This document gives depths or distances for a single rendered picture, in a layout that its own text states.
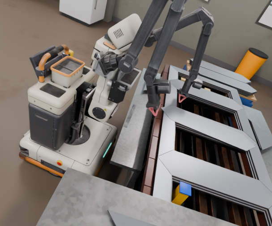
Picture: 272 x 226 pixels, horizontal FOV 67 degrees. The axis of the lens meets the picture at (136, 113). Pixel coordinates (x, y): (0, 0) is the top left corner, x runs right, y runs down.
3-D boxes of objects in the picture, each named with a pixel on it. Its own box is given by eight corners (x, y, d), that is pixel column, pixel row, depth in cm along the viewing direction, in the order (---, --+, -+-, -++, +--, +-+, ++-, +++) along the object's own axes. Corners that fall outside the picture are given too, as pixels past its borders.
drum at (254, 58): (230, 71, 488) (248, 45, 447) (247, 78, 485) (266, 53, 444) (231, 78, 456) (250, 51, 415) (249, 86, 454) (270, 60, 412)
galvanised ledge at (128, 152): (159, 76, 229) (160, 74, 228) (139, 173, 129) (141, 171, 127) (142, 70, 229) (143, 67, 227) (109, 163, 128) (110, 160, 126)
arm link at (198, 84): (192, 68, 154) (191, 75, 148) (206, 73, 154) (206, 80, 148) (185, 80, 163) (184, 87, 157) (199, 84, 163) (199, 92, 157)
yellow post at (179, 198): (173, 203, 117) (189, 186, 105) (173, 212, 113) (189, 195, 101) (165, 201, 117) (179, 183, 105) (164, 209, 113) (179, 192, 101)
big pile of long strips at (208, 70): (247, 82, 253) (251, 78, 249) (256, 100, 222) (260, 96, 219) (187, 59, 250) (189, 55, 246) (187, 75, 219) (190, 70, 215)
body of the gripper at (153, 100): (161, 99, 119) (160, 88, 115) (157, 109, 111) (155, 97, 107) (150, 99, 121) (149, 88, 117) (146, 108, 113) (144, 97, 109)
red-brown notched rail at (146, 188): (166, 70, 219) (168, 65, 215) (142, 229, 94) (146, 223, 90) (163, 68, 219) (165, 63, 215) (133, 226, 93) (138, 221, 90)
